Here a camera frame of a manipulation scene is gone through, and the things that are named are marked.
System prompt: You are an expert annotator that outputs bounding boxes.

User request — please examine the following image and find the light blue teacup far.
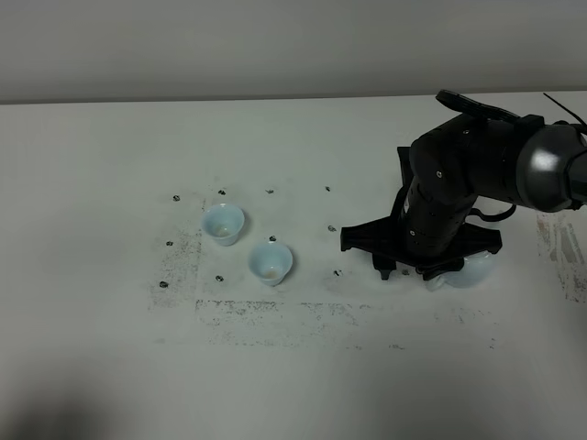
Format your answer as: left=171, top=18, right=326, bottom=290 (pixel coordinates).
left=201, top=203, right=245, bottom=247

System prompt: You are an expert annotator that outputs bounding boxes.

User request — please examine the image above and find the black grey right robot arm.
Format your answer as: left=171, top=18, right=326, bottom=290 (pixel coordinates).
left=340, top=115, right=586, bottom=281

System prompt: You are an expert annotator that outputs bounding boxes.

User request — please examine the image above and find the light blue porcelain teapot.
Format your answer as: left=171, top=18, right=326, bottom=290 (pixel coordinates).
left=426, top=251, right=496, bottom=292

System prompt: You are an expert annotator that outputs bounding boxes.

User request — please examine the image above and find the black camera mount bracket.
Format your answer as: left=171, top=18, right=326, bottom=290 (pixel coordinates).
left=397, top=90, right=529, bottom=204

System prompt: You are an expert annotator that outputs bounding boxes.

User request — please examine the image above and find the light blue teacup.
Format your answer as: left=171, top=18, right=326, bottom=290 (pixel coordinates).
left=248, top=242, right=294, bottom=286
left=201, top=203, right=245, bottom=247

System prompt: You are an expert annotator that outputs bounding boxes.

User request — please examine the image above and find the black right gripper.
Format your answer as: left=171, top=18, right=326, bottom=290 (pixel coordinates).
left=340, top=182, right=503, bottom=281

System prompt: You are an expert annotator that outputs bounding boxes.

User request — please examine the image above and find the light blue teacup near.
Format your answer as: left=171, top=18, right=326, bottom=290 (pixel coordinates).
left=248, top=242, right=294, bottom=286

